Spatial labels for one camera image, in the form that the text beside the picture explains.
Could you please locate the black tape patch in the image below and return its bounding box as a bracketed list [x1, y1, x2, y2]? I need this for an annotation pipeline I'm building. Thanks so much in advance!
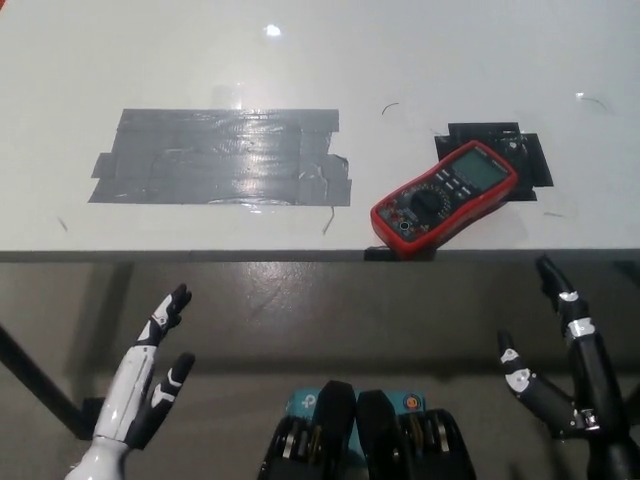
[433, 122, 555, 203]

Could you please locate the red and black multimeter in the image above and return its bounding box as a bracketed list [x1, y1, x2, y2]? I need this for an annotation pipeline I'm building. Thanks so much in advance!
[369, 139, 519, 260]

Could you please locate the small black tape strip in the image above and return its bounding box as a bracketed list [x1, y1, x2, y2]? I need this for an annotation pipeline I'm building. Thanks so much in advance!
[363, 244, 404, 263]

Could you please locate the white and black left hand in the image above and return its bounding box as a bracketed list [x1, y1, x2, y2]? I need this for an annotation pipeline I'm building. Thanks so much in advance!
[64, 283, 196, 480]

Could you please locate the black and teal robot body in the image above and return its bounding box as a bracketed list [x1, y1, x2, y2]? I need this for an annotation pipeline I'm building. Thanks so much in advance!
[257, 379, 479, 480]

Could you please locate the grey duct tape patch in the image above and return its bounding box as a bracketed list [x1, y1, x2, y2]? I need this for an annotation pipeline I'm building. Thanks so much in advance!
[88, 106, 353, 206]

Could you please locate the black diagonal table leg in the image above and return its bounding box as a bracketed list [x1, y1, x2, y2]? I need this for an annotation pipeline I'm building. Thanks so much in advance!
[0, 322, 84, 441]

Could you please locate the black right hand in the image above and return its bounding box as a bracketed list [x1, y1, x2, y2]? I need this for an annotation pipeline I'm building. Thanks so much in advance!
[497, 254, 640, 480]

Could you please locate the black table foot plate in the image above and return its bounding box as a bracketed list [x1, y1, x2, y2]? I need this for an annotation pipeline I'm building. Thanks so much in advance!
[74, 397, 110, 441]

